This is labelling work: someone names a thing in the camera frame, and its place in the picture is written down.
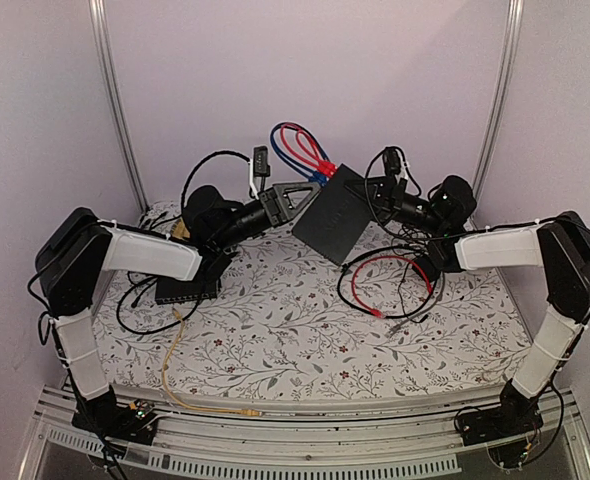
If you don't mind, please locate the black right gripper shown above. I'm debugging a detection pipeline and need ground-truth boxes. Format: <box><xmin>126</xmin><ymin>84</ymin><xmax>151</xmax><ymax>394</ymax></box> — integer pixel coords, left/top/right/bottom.
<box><xmin>342</xmin><ymin>175</ymin><xmax>447</xmax><ymax>236</ymax></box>

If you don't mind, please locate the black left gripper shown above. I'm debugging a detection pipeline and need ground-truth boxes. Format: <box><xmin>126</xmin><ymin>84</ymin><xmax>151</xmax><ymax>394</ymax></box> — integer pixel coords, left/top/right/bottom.
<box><xmin>214</xmin><ymin>179</ymin><xmax>321</xmax><ymax>251</ymax></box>

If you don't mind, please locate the black network switch box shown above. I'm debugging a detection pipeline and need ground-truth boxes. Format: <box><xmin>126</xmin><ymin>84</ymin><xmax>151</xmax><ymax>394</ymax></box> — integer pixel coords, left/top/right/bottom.
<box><xmin>292</xmin><ymin>164</ymin><xmax>371</xmax><ymax>265</ymax></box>

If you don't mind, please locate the black ethernet cable teal boot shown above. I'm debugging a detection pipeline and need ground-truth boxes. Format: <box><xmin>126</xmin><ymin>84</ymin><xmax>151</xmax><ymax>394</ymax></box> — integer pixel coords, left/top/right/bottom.
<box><xmin>336</xmin><ymin>244</ymin><xmax>436</xmax><ymax>320</ymax></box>

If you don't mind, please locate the red ethernet cable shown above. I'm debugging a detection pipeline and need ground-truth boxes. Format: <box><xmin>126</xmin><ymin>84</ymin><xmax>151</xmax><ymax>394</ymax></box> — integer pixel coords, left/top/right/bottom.
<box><xmin>350</xmin><ymin>257</ymin><xmax>434</xmax><ymax>319</ymax></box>
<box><xmin>279</xmin><ymin>122</ymin><xmax>337</xmax><ymax>177</ymax></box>

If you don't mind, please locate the black power cable with plug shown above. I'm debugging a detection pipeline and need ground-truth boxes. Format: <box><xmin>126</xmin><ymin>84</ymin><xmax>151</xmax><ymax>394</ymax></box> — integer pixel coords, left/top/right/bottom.
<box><xmin>394</xmin><ymin>227</ymin><xmax>439</xmax><ymax>324</ymax></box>

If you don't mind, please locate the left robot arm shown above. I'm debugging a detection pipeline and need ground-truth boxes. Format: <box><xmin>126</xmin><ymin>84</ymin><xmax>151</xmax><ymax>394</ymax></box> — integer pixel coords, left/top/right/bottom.
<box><xmin>30</xmin><ymin>182</ymin><xmax>321</xmax><ymax>434</ymax></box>

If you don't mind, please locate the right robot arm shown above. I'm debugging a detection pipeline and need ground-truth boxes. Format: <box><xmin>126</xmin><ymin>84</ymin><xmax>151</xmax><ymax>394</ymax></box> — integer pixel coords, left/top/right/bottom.
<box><xmin>346</xmin><ymin>175</ymin><xmax>590</xmax><ymax>442</ymax></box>

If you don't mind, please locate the black power adapter brick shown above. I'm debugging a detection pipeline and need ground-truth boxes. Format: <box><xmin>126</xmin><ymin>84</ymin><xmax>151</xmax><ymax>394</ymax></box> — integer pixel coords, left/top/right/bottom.
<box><xmin>412</xmin><ymin>255</ymin><xmax>441</xmax><ymax>283</ymax></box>

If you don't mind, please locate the yellow woven mat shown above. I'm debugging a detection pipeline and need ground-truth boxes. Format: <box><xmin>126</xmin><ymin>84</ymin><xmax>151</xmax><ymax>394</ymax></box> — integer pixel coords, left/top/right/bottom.
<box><xmin>170</xmin><ymin>219</ymin><xmax>190</xmax><ymax>241</ymax></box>

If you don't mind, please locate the floral patterned table cloth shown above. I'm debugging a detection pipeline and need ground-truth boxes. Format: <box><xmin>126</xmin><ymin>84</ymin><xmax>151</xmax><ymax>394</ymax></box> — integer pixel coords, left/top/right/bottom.
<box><xmin>93</xmin><ymin>226</ymin><xmax>530</xmax><ymax>401</ymax></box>

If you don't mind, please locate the blue ethernet cable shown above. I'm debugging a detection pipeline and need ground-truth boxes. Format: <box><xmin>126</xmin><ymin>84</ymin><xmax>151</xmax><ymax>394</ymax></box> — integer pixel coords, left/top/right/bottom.
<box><xmin>269</xmin><ymin>122</ymin><xmax>329</xmax><ymax>184</ymax></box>

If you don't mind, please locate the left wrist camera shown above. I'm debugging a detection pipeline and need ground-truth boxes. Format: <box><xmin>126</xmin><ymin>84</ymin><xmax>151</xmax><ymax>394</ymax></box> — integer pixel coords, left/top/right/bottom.
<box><xmin>249</xmin><ymin>145</ymin><xmax>271</xmax><ymax>199</ymax></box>

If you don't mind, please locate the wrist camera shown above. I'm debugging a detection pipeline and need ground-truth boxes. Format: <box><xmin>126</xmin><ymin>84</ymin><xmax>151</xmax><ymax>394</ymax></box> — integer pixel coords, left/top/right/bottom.
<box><xmin>249</xmin><ymin>145</ymin><xmax>271</xmax><ymax>199</ymax></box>
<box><xmin>428</xmin><ymin>175</ymin><xmax>477</xmax><ymax>233</ymax></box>

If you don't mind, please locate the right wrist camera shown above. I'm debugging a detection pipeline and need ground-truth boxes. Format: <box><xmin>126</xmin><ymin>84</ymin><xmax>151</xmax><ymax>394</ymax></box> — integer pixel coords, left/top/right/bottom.
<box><xmin>428</xmin><ymin>175</ymin><xmax>477</xmax><ymax>233</ymax></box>

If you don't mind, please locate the yellow ethernet cable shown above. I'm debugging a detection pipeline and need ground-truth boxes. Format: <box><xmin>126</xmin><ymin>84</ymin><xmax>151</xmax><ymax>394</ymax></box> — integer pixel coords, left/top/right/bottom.
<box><xmin>159</xmin><ymin>308</ymin><xmax>264</xmax><ymax>419</ymax></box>

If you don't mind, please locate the right aluminium frame post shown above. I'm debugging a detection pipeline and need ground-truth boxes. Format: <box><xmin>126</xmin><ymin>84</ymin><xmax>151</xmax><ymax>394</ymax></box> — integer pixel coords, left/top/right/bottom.
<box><xmin>472</xmin><ymin>0</ymin><xmax>524</xmax><ymax>202</ymax></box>

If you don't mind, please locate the aluminium frame post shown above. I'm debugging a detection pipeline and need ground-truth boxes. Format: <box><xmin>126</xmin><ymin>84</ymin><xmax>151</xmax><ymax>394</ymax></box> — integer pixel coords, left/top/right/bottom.
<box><xmin>472</xmin><ymin>0</ymin><xmax>524</xmax><ymax>202</ymax></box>
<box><xmin>88</xmin><ymin>0</ymin><xmax>149</xmax><ymax>212</ymax></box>

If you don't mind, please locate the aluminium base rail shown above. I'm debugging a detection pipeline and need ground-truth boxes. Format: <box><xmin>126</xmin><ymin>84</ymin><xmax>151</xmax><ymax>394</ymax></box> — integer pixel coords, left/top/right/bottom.
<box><xmin>17</xmin><ymin>384</ymin><xmax>590</xmax><ymax>480</ymax></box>

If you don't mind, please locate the left aluminium frame post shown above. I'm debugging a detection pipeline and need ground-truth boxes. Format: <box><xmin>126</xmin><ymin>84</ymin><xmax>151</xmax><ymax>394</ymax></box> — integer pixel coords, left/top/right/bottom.
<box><xmin>88</xmin><ymin>0</ymin><xmax>149</xmax><ymax>212</ymax></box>

